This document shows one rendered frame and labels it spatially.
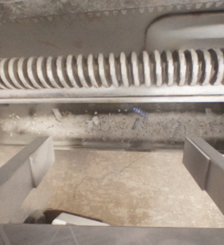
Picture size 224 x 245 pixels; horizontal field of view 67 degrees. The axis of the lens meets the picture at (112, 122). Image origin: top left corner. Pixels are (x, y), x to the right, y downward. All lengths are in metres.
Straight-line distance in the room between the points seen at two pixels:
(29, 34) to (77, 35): 0.07
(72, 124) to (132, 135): 0.19
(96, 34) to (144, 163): 0.73
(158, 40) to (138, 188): 0.76
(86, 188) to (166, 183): 0.41
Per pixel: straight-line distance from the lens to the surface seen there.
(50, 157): 0.16
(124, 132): 0.50
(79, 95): 0.27
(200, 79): 0.21
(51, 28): 0.29
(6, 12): 0.25
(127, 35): 0.29
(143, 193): 0.94
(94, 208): 0.99
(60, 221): 0.92
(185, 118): 0.52
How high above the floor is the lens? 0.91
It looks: 79 degrees down
